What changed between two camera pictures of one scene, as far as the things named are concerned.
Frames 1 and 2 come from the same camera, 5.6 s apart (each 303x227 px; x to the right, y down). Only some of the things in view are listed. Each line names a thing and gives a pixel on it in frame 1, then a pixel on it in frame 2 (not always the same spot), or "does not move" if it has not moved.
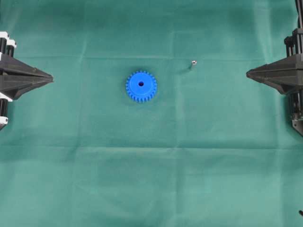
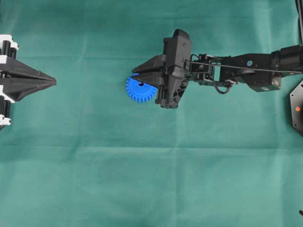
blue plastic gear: x=141 y=86 does not move
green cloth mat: x=150 y=120 does not move
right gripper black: x=286 y=74 → x=176 y=50
